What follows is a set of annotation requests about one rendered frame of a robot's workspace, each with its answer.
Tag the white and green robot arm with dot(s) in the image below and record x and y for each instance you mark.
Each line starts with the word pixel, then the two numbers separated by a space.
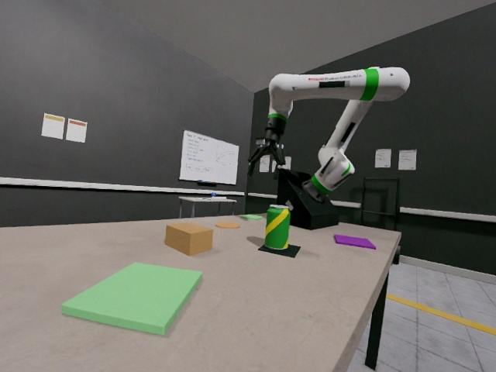
pixel 376 84

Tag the green and yellow drink can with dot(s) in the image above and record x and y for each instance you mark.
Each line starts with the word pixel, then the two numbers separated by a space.
pixel 277 228

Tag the purple flat square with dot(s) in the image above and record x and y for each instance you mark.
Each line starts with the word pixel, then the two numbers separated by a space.
pixel 354 241

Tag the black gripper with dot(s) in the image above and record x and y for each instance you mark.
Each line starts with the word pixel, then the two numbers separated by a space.
pixel 261 150

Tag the tan cardboard box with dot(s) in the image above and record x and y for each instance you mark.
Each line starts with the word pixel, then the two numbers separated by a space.
pixel 188 238

